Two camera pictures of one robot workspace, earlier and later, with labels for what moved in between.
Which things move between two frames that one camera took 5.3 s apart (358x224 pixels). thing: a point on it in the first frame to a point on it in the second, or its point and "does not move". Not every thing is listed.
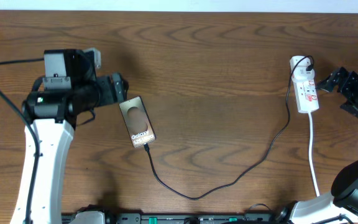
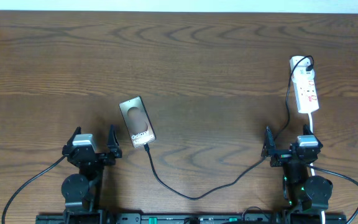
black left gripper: x=108 y=95 to x=112 y=153
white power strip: x=304 y=85 does not move
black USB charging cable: x=308 y=68 does not move
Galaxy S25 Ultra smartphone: x=137 y=121 does not move
